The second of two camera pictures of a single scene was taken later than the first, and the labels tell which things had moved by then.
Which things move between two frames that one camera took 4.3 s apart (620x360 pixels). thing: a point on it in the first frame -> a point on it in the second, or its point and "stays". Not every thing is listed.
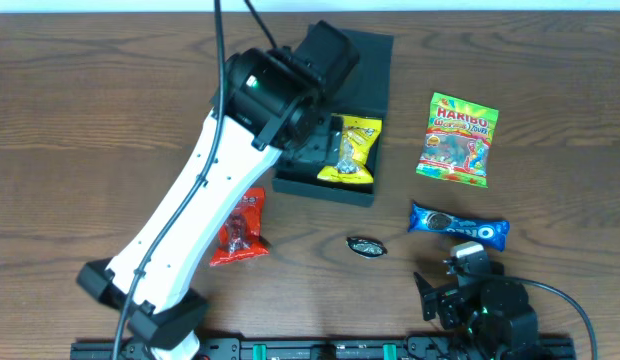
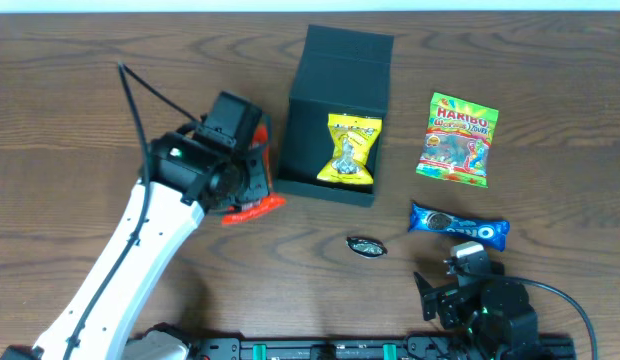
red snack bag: (240, 235) -> (260, 137)
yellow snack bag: (359, 134) stays
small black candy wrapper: (366, 247) stays
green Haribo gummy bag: (457, 140) stays
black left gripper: (325, 145) -> (260, 170)
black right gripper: (444, 301) stays
